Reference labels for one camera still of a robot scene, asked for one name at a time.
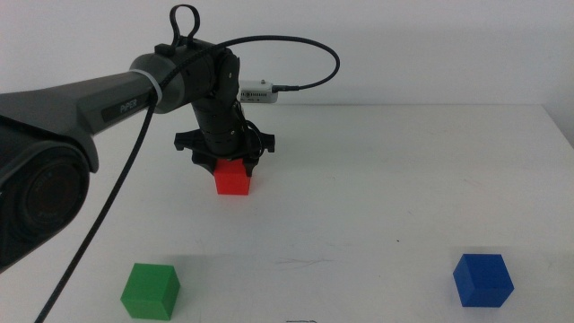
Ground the red cube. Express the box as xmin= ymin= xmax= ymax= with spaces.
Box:
xmin=213 ymin=157 xmax=252 ymax=196

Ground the green cube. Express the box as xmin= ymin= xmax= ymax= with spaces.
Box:
xmin=119 ymin=262 xmax=181 ymax=321

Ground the blue cube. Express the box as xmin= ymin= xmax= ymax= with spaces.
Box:
xmin=452 ymin=253 xmax=515 ymax=309

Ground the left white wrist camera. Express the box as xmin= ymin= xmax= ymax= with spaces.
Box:
xmin=239 ymin=79 xmax=279 ymax=105

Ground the white cable tie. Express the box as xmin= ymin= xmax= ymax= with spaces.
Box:
xmin=131 ymin=68 xmax=165 ymax=114

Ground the thick braided black cable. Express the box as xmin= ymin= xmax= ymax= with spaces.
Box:
xmin=33 ymin=35 xmax=341 ymax=323

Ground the black looped wrist cable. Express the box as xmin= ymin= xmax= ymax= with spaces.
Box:
xmin=169 ymin=4 xmax=201 ymax=48

